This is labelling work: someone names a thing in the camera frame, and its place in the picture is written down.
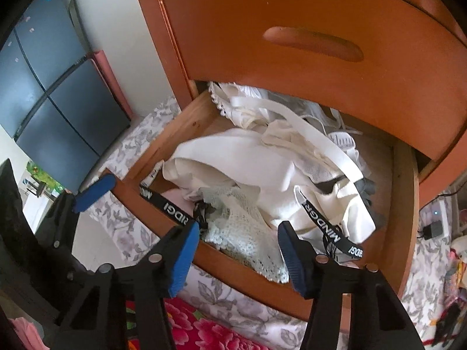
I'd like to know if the green packet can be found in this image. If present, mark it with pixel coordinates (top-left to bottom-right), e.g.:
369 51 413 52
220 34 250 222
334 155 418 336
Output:
25 160 61 194

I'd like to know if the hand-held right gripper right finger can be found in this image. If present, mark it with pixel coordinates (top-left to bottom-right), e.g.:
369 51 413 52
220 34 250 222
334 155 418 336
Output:
277 221 426 350

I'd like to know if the white patterned garment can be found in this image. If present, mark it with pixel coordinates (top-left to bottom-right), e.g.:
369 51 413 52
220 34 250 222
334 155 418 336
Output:
326 131 369 176

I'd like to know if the wooden drawer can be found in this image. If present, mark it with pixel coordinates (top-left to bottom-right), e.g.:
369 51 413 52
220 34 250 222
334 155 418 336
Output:
106 91 420 321
161 0 467 161

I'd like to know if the black charger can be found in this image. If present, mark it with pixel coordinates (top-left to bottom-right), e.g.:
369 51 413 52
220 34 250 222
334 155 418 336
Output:
423 220 444 240

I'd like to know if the black printed strap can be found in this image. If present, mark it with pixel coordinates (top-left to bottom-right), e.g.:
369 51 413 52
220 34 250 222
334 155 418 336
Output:
139 186 365 261

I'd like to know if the black and red toy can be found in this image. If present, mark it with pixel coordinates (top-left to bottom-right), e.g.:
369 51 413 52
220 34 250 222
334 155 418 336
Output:
431 302 461 347

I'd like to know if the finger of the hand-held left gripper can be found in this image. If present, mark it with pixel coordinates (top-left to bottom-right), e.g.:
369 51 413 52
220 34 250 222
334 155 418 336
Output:
47 174 116 252

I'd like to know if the white power strip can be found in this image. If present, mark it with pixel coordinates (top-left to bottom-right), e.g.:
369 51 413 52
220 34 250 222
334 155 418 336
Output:
419 199 453 241

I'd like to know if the grey cloth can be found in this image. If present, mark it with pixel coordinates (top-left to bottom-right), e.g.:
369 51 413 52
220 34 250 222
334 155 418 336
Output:
352 178 387 227

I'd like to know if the pink cloth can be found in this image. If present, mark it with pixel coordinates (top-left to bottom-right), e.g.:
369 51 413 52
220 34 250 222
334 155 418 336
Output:
7 317 48 350

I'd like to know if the dark blue refrigerator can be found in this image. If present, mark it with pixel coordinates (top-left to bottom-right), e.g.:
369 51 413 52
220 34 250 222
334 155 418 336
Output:
0 0 131 195

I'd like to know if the red floral blanket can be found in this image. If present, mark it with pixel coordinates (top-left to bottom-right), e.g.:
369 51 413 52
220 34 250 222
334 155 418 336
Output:
126 297 256 350

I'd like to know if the colourful toy pile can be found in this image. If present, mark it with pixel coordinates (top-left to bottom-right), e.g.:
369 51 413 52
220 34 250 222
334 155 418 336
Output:
445 241 467 300

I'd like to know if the pink rolled mat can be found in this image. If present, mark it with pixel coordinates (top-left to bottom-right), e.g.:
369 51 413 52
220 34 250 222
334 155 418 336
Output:
88 49 134 119

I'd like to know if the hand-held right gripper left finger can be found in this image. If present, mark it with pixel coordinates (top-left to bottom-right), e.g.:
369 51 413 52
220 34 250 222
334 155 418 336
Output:
55 222 201 350

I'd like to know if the wooden nightstand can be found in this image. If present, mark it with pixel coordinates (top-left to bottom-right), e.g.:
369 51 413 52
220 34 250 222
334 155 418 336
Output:
120 0 467 303

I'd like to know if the mint crochet cloth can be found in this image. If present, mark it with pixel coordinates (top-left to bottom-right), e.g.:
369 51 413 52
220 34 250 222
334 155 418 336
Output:
199 186 292 285

